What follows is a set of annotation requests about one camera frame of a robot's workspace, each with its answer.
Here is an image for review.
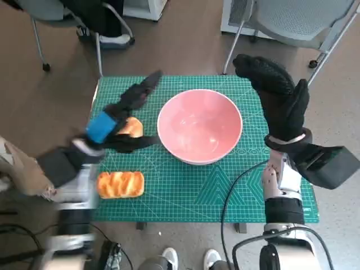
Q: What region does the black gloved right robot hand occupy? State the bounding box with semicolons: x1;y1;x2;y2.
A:
232;53;310;141

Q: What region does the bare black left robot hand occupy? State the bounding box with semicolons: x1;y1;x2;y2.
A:
84;70;164;155

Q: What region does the round toy bread bun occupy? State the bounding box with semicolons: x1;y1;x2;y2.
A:
115;116;144;139

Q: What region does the long braided toy bread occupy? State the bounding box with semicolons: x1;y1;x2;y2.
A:
96;170;146;200

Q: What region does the pink bowl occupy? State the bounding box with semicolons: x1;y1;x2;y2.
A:
156;89;244;166

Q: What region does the grey mesh office chair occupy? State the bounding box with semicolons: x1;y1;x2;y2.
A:
222;0;360;88

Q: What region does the person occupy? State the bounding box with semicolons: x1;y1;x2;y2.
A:
58;0;136;47
0;136;59;202

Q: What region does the green cutting mat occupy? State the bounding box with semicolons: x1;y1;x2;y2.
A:
89;74;321;224

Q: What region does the white cabinet with vent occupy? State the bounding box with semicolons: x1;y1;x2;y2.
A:
220;0;275;36

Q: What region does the white left shoe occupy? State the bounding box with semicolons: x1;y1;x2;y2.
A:
161;247;178;270

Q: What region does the white shoe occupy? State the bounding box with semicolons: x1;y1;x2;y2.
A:
202;249;222;270
161;247;178;270

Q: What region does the white right shoe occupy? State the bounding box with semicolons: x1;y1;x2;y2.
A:
202;249;222;270

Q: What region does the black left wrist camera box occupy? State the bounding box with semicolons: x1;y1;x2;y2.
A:
35;148;85;189

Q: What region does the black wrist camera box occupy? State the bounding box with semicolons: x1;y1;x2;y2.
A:
35;148;85;189
292;145;360;191

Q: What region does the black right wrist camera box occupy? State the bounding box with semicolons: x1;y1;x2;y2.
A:
292;145;360;191

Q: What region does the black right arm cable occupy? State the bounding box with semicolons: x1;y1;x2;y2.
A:
220;160;335;270

